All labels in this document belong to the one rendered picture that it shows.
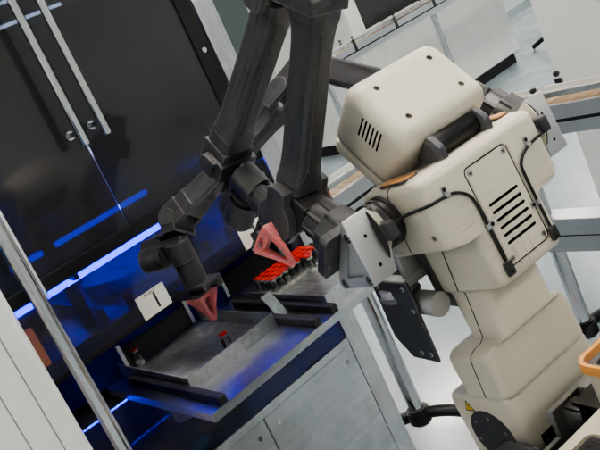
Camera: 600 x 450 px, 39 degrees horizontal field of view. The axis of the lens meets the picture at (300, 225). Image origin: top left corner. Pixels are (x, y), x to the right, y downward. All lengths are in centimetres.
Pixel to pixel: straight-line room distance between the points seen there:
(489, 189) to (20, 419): 81
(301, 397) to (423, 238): 112
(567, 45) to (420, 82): 190
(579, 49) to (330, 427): 163
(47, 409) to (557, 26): 238
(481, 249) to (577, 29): 195
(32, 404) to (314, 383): 114
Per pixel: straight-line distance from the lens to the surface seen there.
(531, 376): 151
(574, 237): 283
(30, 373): 140
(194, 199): 186
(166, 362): 209
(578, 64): 327
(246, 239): 223
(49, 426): 142
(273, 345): 189
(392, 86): 137
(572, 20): 321
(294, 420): 236
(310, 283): 213
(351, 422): 250
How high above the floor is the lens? 159
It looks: 15 degrees down
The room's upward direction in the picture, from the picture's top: 25 degrees counter-clockwise
